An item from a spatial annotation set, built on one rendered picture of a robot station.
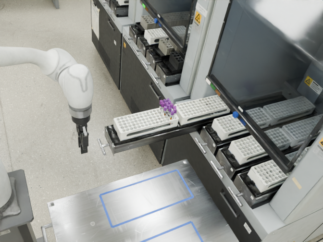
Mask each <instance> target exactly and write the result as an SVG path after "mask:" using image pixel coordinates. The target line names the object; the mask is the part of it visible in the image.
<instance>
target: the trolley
mask: <svg viewBox="0 0 323 242"><path fill-rule="evenodd" d="M47 206H48V210H49V214H50V219H51V223H49V224H47V225H44V226H41V231H42V235H43V240H44V242H48V239H47V235H46V230H45V229H48V228H52V227H53V231H54V235H55V239H56V242H239V240H238V239H237V237H236V236H235V234H234V233H233V231H232V229H231V228H230V226H229V225H228V223H227V222H226V220H225V218H224V217H223V215H222V214H221V212H220V210H219V209H218V207H217V205H216V204H215V203H214V201H213V199H212V198H211V196H210V195H209V193H208V191H207V190H206V188H205V187H204V185H203V184H202V182H201V180H200V179H199V177H198V176H197V174H196V173H195V171H194V170H193V168H192V166H191V165H190V163H189V161H188V160H187V159H184V160H181V161H178V162H175V163H172V164H169V165H165V166H162V167H159V168H156V169H152V170H149V171H146V172H143V173H140V174H137V175H134V176H130V177H127V178H124V179H121V180H118V181H114V182H111V183H108V184H105V185H102V186H99V187H95V188H92V189H89V190H86V191H83V192H80V193H76V194H73V195H70V196H67V197H64V198H60V199H57V200H54V201H51V202H48V203H47Z"/></svg>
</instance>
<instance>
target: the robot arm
mask: <svg viewBox="0 0 323 242"><path fill-rule="evenodd" d="M25 63H31V64H34V65H37V66H39V67H40V68H41V71H42V73H43V74H45V75H46V76H48V77H49V78H51V79H52V80H54V81H55V82H58V83H59V85H60V86H61V88H62V90H63V93H64V95H65V97H66V98H67V100H68V106H69V113H70V114H71V117H72V121H73V122H74V123H75V124H76V131H77V135H78V147H79V148H80V149H81V154H84V153H87V152H88V151H87V147H88V136H89V133H88V132H87V123H88V122H89V121H90V114H91V112H92V98H93V94H94V85H93V78H92V75H91V72H90V70H89V69H88V67H87V66H85V65H83V64H79V63H77V62H76V60H75V59H74V58H73V57H72V56H71V55H70V54H69V53H68V52H67V51H65V50H63V49H61V48H52V49H50V50H48V51H42V50H39V49H35V48H23V47H0V67H5V66H12V65H18V64H25ZM15 183H16V180H15V178H14V177H9V176H8V174H7V171H6V169H5V167H4V164H3V162H2V161H1V159H0V220H1V219H3V218H7V217H10V216H18V215H19V214H21V209H20V207H19V205H18V201H17V195H16V189H15Z"/></svg>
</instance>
